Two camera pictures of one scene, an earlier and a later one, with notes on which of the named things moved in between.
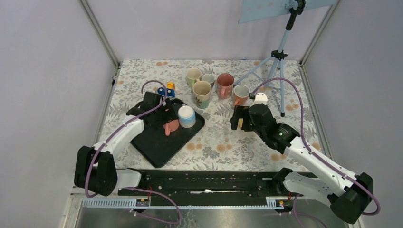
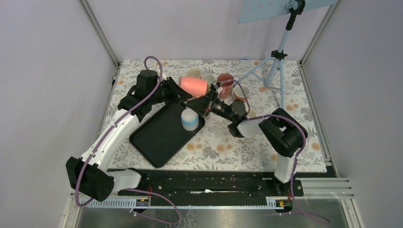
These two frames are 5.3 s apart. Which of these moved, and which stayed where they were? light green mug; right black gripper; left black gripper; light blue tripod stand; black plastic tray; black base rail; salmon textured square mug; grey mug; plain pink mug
Moved: plain pink mug; right black gripper; left black gripper
Stayed: light blue tripod stand; salmon textured square mug; black plastic tray; light green mug; black base rail; grey mug
